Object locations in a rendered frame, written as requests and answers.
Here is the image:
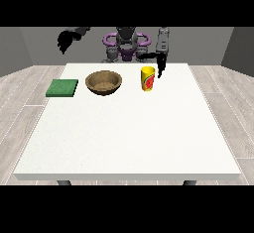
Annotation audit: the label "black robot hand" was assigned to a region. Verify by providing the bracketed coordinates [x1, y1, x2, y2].
[136, 52, 168, 79]
[57, 28, 82, 56]

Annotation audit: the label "yellow cup with melon print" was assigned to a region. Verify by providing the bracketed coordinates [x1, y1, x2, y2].
[140, 65, 157, 92]

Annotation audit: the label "green square pad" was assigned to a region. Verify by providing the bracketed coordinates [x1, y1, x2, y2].
[45, 78, 79, 98]

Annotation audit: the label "brown wooden bowl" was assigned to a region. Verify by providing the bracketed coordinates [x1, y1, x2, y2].
[84, 69, 123, 96]

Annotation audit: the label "grey robot trunk purple rings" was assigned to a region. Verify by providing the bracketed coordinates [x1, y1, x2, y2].
[101, 27, 152, 63]

